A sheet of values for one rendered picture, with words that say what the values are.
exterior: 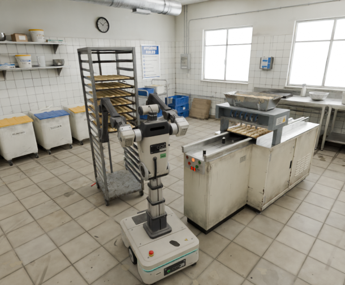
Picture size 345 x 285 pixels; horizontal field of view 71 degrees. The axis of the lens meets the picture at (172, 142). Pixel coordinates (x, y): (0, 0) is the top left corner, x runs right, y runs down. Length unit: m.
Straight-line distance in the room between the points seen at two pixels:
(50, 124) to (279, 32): 5.01
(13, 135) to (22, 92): 1.01
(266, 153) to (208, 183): 0.72
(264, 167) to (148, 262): 1.48
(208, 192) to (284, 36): 4.41
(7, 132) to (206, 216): 3.52
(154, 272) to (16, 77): 4.31
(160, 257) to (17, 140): 3.45
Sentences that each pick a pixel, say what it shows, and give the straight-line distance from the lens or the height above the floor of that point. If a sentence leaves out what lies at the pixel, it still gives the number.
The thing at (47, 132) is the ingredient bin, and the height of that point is 0.43.
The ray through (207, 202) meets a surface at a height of 0.42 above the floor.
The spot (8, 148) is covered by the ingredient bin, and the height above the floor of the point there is 0.32.
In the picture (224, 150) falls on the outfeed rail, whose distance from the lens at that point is 2.30.
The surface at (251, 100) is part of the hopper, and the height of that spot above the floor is 1.28.
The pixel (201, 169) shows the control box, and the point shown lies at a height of 0.74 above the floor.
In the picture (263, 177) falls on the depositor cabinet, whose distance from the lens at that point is 2.75.
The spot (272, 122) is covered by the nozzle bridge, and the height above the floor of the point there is 1.10.
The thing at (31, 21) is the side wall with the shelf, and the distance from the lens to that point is 5.52.
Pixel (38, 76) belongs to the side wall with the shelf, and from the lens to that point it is 5.47.
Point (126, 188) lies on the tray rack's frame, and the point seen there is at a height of 0.15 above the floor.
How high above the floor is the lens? 1.74
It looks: 20 degrees down
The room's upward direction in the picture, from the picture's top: 1 degrees counter-clockwise
